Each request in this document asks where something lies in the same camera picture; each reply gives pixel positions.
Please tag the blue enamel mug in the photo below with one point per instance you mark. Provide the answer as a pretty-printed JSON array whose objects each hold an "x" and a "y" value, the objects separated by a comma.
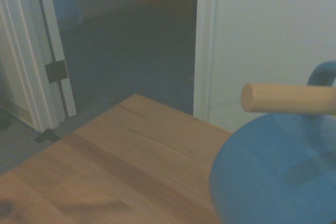
[{"x": 275, "y": 171}]

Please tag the white door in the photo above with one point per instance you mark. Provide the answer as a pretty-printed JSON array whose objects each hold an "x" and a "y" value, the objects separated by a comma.
[{"x": 23, "y": 51}]

